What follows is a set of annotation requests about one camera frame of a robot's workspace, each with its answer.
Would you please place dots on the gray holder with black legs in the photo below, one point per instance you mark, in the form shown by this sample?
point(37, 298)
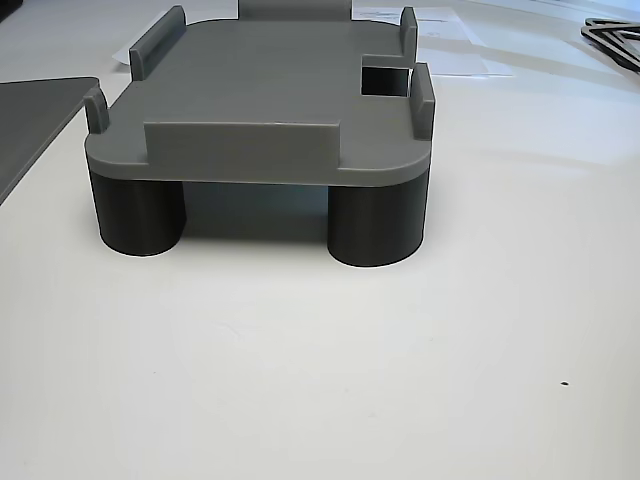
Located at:
point(250, 90)

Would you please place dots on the white paper sheet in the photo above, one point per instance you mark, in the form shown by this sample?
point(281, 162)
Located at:
point(125, 52)
point(450, 45)

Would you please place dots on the dark gray flat tray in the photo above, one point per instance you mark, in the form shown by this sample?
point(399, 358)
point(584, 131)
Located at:
point(35, 120)

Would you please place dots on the black frames stack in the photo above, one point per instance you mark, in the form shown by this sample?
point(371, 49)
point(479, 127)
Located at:
point(612, 42)

